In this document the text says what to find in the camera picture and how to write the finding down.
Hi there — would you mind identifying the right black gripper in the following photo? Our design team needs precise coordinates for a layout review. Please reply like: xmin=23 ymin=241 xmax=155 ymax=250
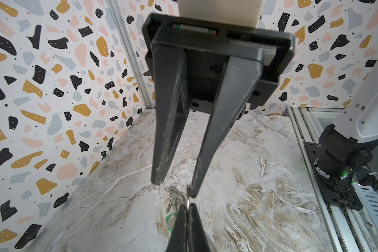
xmin=142 ymin=13 xmax=296 ymax=198

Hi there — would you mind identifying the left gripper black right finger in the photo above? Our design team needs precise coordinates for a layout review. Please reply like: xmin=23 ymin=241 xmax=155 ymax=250
xmin=188 ymin=203 xmax=212 ymax=252

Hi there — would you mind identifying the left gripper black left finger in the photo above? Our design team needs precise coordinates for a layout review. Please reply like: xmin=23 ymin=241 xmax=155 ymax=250
xmin=166 ymin=205 xmax=188 ymax=252

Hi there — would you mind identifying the green capped key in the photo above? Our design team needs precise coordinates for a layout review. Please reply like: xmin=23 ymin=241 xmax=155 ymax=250
xmin=165 ymin=212 xmax=178 ymax=233

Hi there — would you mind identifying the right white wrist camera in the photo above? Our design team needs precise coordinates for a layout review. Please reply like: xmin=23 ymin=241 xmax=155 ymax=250
xmin=177 ymin=0 xmax=265 ymax=28

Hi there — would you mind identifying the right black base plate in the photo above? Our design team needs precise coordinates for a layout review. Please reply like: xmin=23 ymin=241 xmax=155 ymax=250
xmin=304 ymin=142 xmax=363 ymax=211

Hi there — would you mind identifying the aluminium mounting rail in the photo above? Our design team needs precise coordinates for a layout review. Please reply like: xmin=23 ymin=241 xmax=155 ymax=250
xmin=286 ymin=106 xmax=370 ymax=252

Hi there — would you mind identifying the white slotted cable duct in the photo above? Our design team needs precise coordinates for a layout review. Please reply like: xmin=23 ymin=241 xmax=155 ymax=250
xmin=353 ymin=184 xmax=378 ymax=252

